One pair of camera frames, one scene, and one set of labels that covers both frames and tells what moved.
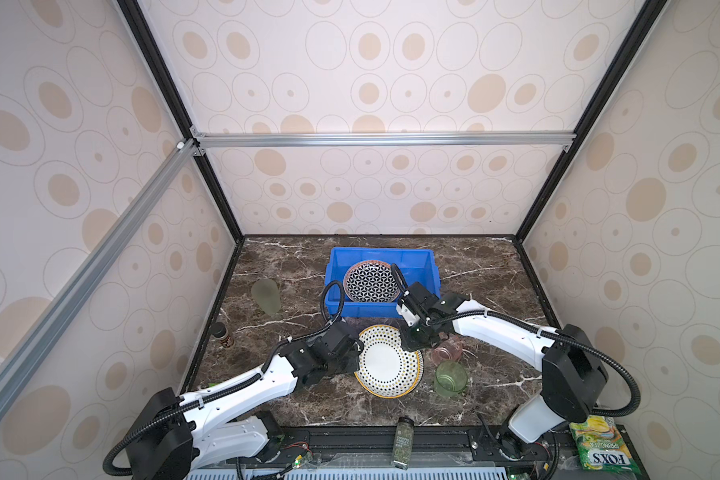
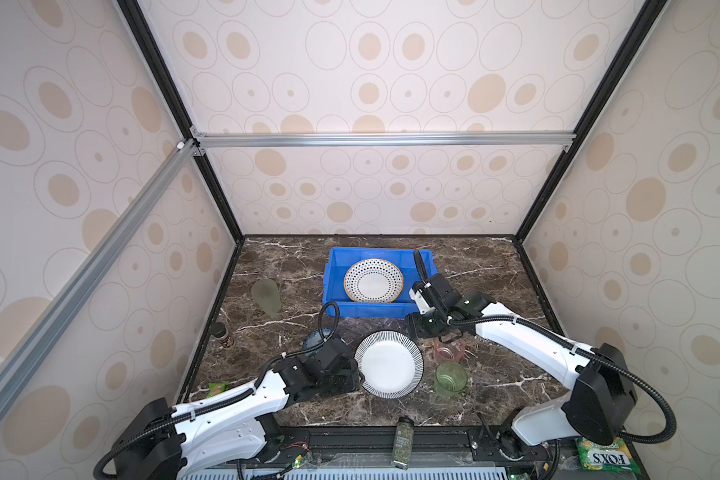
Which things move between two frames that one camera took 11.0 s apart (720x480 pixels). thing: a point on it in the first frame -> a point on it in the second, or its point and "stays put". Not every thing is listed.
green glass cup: (450, 379) stays put
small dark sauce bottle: (219, 331) stays put
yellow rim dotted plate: (388, 369) -> (374, 280)
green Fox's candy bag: (601, 446) stays put
